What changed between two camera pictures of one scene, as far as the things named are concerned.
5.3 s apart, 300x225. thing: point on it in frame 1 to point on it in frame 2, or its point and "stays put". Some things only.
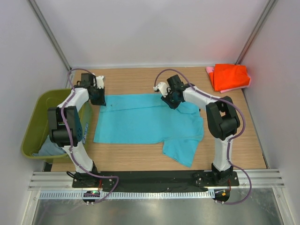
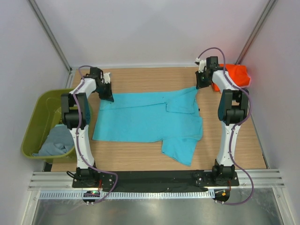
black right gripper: [173, 106] to [199, 84]
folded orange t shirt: [226, 76] stays put
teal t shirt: [147, 119] stays put
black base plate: [154, 182] stays put
